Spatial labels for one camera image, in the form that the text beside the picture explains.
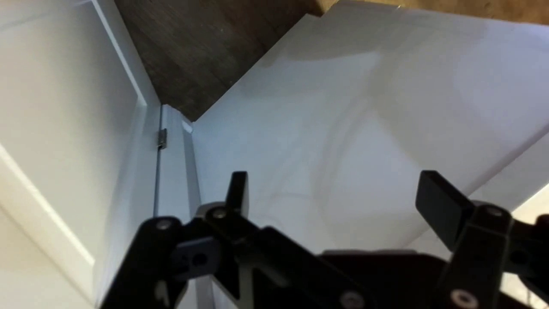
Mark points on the dark metal door hinge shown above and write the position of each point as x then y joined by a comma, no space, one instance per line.
161,140

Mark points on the white panelled closet door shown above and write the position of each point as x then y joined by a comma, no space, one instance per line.
56,86

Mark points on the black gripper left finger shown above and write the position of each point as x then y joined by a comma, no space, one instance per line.
228,229

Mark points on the white door frame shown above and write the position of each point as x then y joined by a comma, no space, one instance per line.
173,172

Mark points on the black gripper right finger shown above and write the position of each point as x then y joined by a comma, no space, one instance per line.
473,246

